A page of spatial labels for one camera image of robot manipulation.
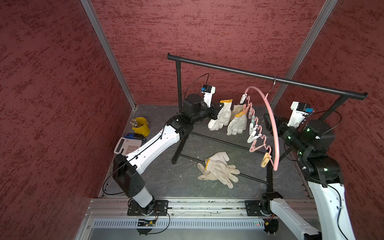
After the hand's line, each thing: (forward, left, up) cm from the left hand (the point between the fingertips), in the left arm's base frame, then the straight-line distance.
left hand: (222, 107), depth 68 cm
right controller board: (-43, -25, -39) cm, 63 cm away
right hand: (-9, -17, +3) cm, 19 cm away
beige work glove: (+7, -10, -9) cm, 15 cm away
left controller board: (-42, +38, -40) cm, 69 cm away
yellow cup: (+9, +49, -27) cm, 56 cm away
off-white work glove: (-17, 0, -34) cm, 38 cm away
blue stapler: (+4, +52, -32) cm, 62 cm away
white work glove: (0, -10, -13) cm, 17 cm away
